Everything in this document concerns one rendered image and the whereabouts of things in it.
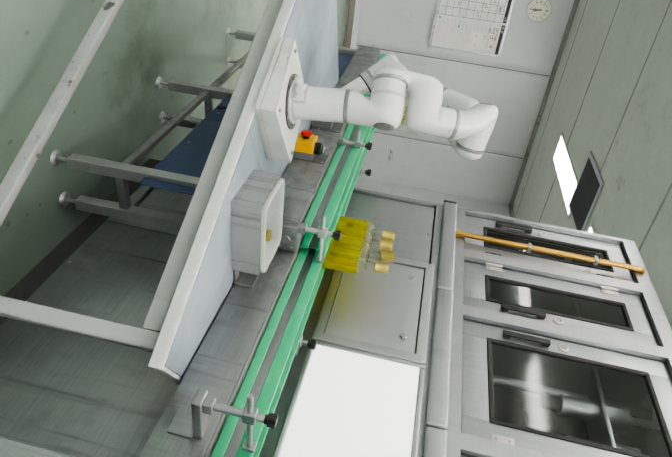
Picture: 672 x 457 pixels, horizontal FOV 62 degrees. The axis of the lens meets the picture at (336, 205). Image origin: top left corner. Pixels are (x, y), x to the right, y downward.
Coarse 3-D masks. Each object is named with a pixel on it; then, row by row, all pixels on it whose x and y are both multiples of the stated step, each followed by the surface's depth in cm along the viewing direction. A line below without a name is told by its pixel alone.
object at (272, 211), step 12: (276, 192) 145; (264, 204) 140; (276, 204) 155; (264, 216) 138; (276, 216) 157; (264, 228) 140; (276, 228) 160; (264, 240) 142; (276, 240) 161; (264, 252) 145; (264, 264) 147
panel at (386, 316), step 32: (352, 288) 184; (384, 288) 186; (416, 288) 187; (320, 320) 170; (352, 320) 172; (384, 320) 174; (416, 320) 175; (352, 352) 161; (384, 352) 162; (416, 352) 163; (288, 416) 141; (416, 416) 144; (416, 448) 137
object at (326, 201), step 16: (368, 96) 257; (352, 128) 226; (336, 160) 202; (352, 160) 203; (336, 176) 193; (320, 192) 183; (336, 192) 184; (320, 208) 176; (336, 208) 176; (320, 224) 168
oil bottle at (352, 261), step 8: (328, 248) 176; (336, 248) 177; (344, 248) 177; (328, 256) 174; (336, 256) 174; (344, 256) 174; (352, 256) 174; (360, 256) 174; (328, 264) 176; (336, 264) 175; (344, 264) 174; (352, 264) 174; (360, 264) 173; (352, 272) 175; (360, 272) 175
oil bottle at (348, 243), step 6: (336, 240) 180; (342, 240) 181; (348, 240) 181; (354, 240) 181; (360, 240) 182; (336, 246) 179; (342, 246) 178; (348, 246) 178; (354, 246) 179; (360, 246) 179; (366, 246) 180; (366, 252) 178
